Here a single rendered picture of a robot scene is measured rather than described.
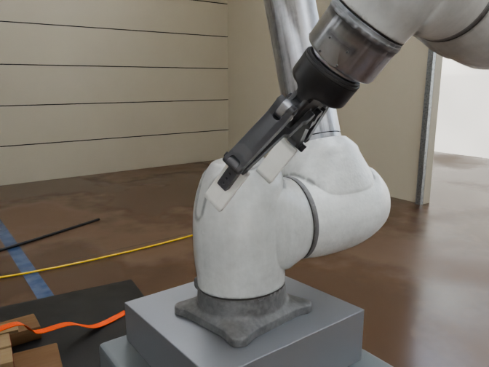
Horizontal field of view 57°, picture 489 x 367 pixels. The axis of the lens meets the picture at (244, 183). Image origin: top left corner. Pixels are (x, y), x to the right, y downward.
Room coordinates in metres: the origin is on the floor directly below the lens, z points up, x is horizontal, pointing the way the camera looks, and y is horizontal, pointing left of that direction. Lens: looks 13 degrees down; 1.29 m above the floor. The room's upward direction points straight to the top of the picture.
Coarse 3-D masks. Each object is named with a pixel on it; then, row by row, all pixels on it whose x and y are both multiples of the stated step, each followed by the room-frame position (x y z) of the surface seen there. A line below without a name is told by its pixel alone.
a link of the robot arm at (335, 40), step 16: (336, 0) 0.50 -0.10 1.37; (336, 16) 0.49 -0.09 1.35; (352, 16) 0.48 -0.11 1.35; (320, 32) 0.50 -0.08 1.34; (336, 32) 0.49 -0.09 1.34; (352, 32) 0.48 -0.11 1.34; (368, 32) 0.47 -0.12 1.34; (320, 48) 0.50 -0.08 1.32; (336, 48) 0.49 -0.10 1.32; (352, 48) 0.48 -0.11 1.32; (368, 48) 0.48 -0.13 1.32; (384, 48) 0.48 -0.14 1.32; (400, 48) 0.50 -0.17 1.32; (336, 64) 0.49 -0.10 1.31; (352, 64) 0.48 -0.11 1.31; (368, 64) 0.49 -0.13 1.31; (384, 64) 0.50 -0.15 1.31; (352, 80) 0.51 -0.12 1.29; (368, 80) 0.50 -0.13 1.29
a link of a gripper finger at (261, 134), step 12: (276, 108) 0.50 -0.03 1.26; (288, 108) 0.49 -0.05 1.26; (264, 120) 0.50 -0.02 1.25; (276, 120) 0.50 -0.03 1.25; (288, 120) 0.50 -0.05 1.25; (252, 132) 0.50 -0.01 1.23; (264, 132) 0.50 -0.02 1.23; (276, 132) 0.49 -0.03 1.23; (240, 144) 0.50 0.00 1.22; (252, 144) 0.49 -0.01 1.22; (264, 144) 0.49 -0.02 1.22; (228, 156) 0.50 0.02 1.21; (240, 156) 0.49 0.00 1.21; (252, 156) 0.49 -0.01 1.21; (240, 168) 0.49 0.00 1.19
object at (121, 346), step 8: (104, 344) 0.77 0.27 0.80; (112, 344) 0.77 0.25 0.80; (120, 344) 0.77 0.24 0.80; (128, 344) 0.77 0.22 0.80; (104, 352) 0.75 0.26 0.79; (112, 352) 0.75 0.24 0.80; (120, 352) 0.75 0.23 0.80; (128, 352) 0.75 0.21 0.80; (136, 352) 0.75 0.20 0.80; (368, 352) 0.75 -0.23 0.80; (104, 360) 0.75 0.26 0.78; (112, 360) 0.73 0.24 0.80; (120, 360) 0.72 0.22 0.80; (128, 360) 0.72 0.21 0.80; (136, 360) 0.72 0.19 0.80; (144, 360) 0.72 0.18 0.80; (360, 360) 0.72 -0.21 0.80; (368, 360) 0.72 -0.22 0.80; (376, 360) 0.72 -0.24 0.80
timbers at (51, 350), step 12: (24, 324) 2.09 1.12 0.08; (36, 324) 2.09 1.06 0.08; (12, 336) 2.00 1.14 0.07; (24, 336) 2.03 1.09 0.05; (36, 336) 2.06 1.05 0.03; (36, 348) 1.86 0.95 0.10; (48, 348) 1.86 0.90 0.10; (24, 360) 1.76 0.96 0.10; (36, 360) 1.76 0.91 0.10; (48, 360) 1.76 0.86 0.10; (60, 360) 1.76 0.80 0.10
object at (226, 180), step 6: (234, 156) 0.51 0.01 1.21; (234, 162) 0.49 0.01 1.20; (228, 168) 0.52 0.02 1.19; (228, 174) 0.52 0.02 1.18; (234, 174) 0.51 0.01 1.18; (222, 180) 0.52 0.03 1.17; (228, 180) 0.52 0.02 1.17; (234, 180) 0.52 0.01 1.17; (222, 186) 0.53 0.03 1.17; (228, 186) 0.52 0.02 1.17
